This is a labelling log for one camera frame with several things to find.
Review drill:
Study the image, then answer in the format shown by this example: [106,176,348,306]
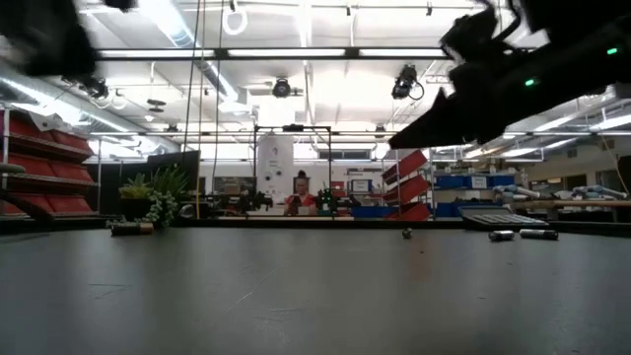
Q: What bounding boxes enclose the black rig crossbar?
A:
[96,46,450,61]

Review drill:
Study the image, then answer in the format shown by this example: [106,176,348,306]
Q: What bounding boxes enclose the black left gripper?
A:
[0,0,99,79]

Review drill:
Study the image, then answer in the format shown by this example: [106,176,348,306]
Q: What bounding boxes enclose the person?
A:
[283,170,319,217]

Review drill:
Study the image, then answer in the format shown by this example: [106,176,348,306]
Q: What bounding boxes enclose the black desk calculator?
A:
[456,204,550,229]

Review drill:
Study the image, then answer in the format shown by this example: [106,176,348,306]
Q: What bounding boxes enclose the low blue bins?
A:
[350,205,398,220]

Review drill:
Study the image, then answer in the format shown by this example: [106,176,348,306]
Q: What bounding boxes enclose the red storage bin shelf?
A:
[0,107,100,218]

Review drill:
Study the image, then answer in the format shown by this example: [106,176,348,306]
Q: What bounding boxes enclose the black rig-mounted camera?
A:
[390,63,426,103]
[76,73,112,102]

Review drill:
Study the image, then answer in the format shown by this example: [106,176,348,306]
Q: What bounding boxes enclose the black round camera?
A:
[270,77,305,100]

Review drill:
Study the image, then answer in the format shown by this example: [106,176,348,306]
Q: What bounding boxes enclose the green black small robot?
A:
[314,187,339,214]

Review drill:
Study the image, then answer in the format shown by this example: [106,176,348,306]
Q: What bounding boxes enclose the white ring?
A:
[221,4,249,36]

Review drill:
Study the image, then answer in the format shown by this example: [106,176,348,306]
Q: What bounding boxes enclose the black diagonal frame strut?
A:
[0,188,56,224]

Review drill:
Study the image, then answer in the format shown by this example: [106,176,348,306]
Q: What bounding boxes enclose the blue storage bins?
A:
[435,173,518,191]

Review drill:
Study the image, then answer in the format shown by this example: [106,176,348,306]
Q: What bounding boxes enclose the black screen panel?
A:
[146,149,202,198]

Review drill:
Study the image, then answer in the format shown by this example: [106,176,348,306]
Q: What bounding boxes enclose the wooden workbench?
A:
[512,198,631,223]

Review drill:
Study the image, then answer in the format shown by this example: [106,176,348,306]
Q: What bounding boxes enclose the green succulent plant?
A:
[117,165,191,229]

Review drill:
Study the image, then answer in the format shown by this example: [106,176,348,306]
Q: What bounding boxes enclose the black metal frame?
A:
[252,124,333,218]

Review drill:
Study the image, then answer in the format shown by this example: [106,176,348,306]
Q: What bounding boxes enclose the white cylindrical tank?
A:
[255,133,296,202]

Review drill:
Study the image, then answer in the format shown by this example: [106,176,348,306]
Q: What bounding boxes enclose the tilted red bin rack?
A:
[381,147,434,222]

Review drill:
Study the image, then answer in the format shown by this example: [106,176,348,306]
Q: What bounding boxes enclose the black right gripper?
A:
[387,7,538,151]

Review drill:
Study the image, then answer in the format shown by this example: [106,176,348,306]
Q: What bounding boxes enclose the silver ventilation duct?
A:
[0,61,181,154]

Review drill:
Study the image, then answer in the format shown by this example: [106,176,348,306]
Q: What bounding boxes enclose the marker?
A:
[108,222,155,237]

